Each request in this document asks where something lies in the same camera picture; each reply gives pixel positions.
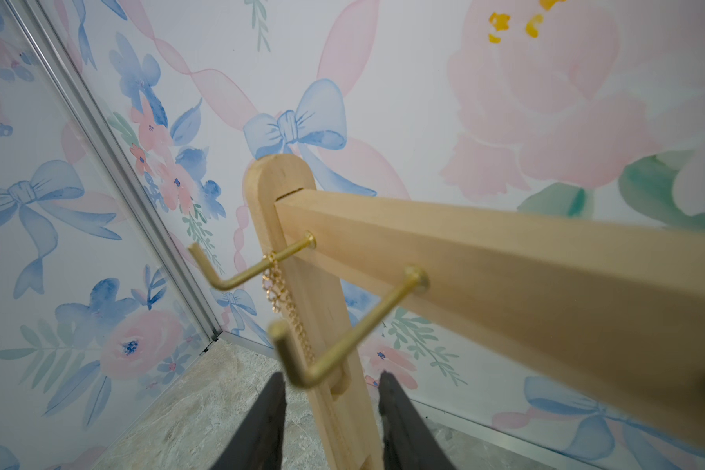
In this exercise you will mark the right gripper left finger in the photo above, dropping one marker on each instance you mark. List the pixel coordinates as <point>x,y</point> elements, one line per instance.
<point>258,442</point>

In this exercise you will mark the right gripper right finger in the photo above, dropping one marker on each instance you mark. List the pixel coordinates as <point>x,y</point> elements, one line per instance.
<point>408,443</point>

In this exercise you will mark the wooden jewelry display stand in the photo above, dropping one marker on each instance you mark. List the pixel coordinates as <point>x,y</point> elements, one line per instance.
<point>614,311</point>

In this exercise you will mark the left aluminium corner post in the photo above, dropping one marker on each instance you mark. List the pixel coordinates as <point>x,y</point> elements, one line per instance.
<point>46,43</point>

